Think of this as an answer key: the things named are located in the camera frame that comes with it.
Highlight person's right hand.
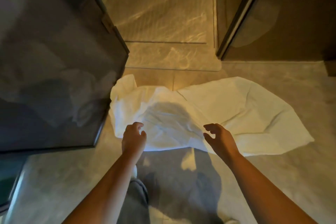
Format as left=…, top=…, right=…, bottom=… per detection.
left=203, top=123, right=239, bottom=161

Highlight person's left hand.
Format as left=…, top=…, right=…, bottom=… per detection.
left=121, top=122, right=147, bottom=159

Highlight white towel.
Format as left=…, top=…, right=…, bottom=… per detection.
left=109, top=74, right=315, bottom=158

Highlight person's left forearm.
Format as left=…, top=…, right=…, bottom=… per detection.
left=62, top=150, right=144, bottom=224

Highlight person's right forearm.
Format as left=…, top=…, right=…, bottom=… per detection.
left=225, top=150, right=320, bottom=224

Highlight dark glass door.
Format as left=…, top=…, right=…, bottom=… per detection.
left=0, top=0, right=130, bottom=214

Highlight brown door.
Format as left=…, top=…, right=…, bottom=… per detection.
left=216, top=0, right=336, bottom=62

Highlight dark brown door frame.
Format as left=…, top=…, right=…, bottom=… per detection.
left=324, top=58, right=336, bottom=77

